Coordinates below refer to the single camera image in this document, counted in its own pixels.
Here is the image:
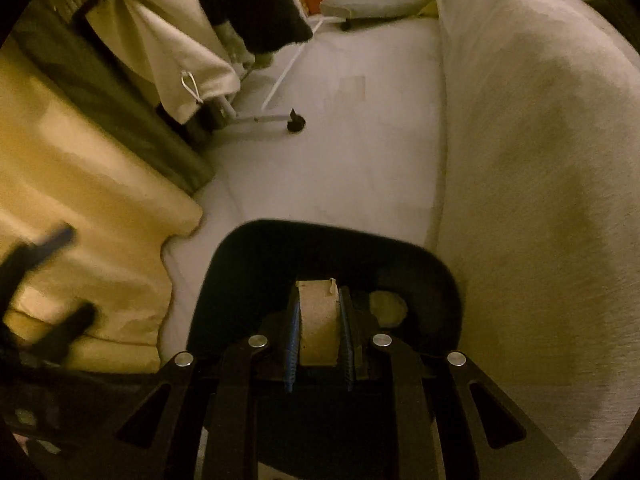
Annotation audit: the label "cardboard tape roll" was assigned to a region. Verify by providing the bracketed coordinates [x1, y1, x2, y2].
[296, 278, 340, 367]

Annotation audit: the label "black plastic trash bin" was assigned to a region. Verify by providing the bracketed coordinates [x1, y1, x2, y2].
[185, 218, 463, 480]

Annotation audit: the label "white rolling clothes rack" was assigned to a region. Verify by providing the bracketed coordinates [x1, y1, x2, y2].
[213, 41, 311, 134]

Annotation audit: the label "olive green jacket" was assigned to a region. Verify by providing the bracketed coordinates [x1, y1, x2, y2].
[10, 0, 214, 195]

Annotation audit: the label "grey bed with mattress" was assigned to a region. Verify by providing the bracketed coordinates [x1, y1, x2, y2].
[435, 0, 639, 478]

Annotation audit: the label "cream hanging trousers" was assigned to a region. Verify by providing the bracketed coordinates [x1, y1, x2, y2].
[87, 0, 241, 124]

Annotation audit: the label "grey round floor cushion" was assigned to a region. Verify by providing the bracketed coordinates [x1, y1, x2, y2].
[319, 0, 421, 32]

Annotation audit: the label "yellow item on floor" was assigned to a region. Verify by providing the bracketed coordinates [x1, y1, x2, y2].
[414, 0, 439, 18]

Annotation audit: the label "black hanging garment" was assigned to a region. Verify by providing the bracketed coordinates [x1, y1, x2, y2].
[200, 0, 312, 54]

